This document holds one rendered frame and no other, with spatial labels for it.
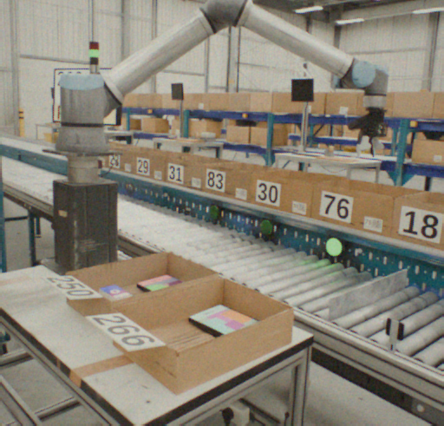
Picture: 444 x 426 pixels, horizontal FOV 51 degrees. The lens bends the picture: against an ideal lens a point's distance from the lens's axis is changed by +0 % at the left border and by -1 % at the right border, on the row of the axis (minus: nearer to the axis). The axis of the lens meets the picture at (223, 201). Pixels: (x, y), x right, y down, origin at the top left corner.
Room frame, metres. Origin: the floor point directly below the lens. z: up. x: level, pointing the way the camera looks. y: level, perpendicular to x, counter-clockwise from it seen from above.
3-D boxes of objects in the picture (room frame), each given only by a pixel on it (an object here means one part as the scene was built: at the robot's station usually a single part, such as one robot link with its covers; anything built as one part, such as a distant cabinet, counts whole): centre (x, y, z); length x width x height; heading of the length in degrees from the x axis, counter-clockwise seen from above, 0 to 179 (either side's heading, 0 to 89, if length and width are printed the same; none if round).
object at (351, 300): (1.47, -0.51, 0.76); 0.46 x 0.01 x 0.09; 131
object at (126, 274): (1.36, 0.24, 0.80); 0.38 x 0.28 x 0.10; 133
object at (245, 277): (1.78, -0.23, 0.72); 0.52 x 0.05 x 0.05; 131
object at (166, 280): (1.42, 0.16, 0.78); 0.19 x 0.14 x 0.02; 46
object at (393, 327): (1.12, -0.46, 0.78); 0.05 x 0.01 x 0.11; 41
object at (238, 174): (2.60, -0.12, 0.96); 0.39 x 0.29 x 0.17; 41
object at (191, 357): (1.12, 0.04, 0.80); 0.38 x 0.28 x 0.10; 132
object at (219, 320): (1.19, -0.03, 0.78); 0.19 x 0.14 x 0.02; 47
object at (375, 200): (2.01, -0.64, 0.96); 0.39 x 0.29 x 0.17; 42
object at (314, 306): (1.54, -0.44, 0.72); 0.52 x 0.05 x 0.05; 131
